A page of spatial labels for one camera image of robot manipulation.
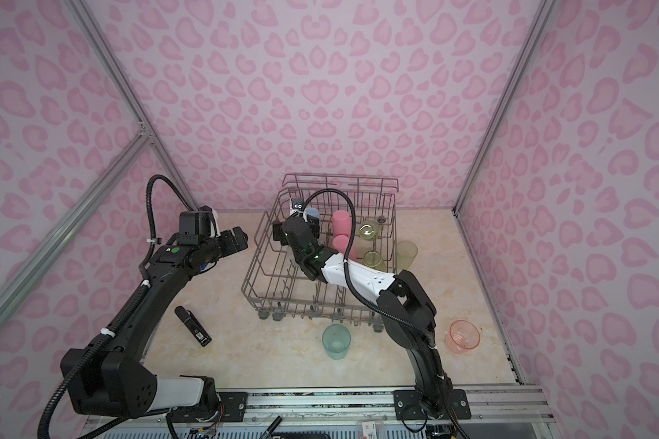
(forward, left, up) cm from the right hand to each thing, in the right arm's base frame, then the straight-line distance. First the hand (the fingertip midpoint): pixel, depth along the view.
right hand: (291, 214), depth 85 cm
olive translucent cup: (-2, -38, -17) cm, 42 cm away
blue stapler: (-22, +17, +4) cm, 29 cm away
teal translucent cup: (-31, -14, -22) cm, 41 cm away
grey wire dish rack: (-12, +8, -22) cm, 26 cm away
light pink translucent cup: (-29, -52, -21) cm, 63 cm away
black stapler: (-28, +30, -21) cm, 46 cm away
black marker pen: (-53, +1, -24) cm, 58 cm away
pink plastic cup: (+8, -15, -12) cm, 21 cm away
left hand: (-8, +16, -1) cm, 18 cm away
